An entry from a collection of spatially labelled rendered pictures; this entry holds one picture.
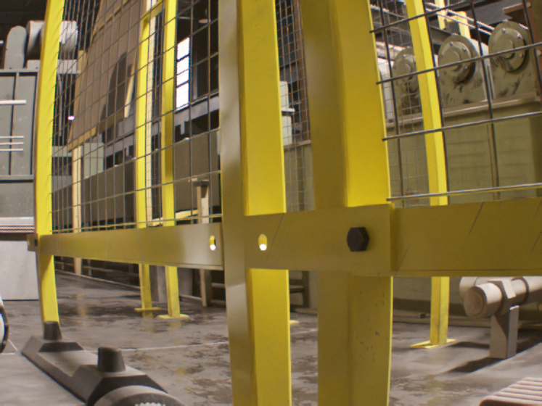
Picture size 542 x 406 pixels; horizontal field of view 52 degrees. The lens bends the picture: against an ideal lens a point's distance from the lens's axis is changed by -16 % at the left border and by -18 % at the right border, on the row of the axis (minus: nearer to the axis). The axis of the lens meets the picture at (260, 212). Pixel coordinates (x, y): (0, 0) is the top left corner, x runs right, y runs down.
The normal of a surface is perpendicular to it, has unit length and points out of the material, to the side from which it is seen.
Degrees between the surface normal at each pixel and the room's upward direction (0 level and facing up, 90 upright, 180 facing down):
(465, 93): 90
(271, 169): 90
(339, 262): 90
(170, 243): 90
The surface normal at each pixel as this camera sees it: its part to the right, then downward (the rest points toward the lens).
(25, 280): 0.52, -0.05
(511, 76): -0.85, 0.02
